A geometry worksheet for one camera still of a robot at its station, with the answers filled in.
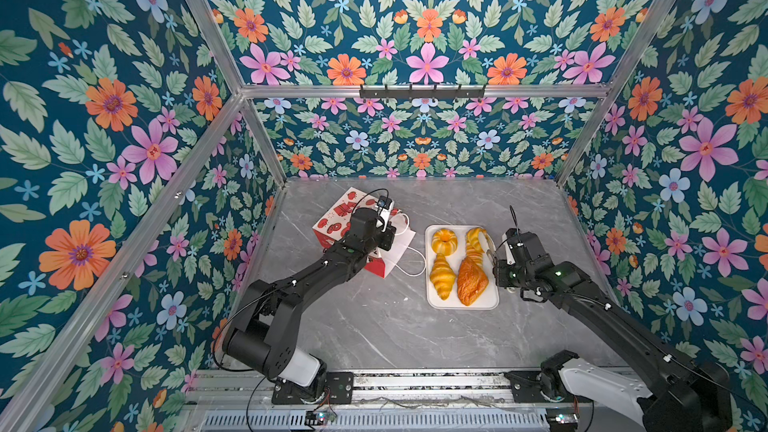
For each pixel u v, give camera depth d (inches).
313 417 27.9
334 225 36.3
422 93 36.6
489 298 34.8
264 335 17.1
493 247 34.1
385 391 29.5
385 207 30.1
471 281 33.9
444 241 38.0
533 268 23.8
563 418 27.8
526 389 28.7
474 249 36.8
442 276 34.9
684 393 15.0
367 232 26.5
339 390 28.9
